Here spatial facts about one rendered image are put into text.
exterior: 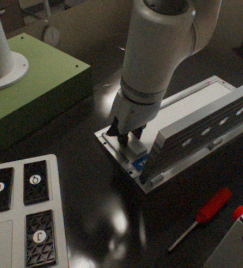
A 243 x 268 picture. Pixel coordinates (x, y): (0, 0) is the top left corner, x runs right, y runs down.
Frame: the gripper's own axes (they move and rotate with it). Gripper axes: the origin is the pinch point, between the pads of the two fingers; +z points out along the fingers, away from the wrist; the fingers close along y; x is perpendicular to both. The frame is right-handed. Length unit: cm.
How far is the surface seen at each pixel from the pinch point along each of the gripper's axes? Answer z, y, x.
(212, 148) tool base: 0.1, -15.0, 13.0
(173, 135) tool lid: -18.6, 4.0, 12.1
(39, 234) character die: 0.9, 26.7, 9.0
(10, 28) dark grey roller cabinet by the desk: 129, -35, -233
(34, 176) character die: 3.4, 22.6, -3.1
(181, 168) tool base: 0.2, -4.8, 13.2
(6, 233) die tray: 3.0, 31.6, 5.0
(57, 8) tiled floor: 157, -115, -289
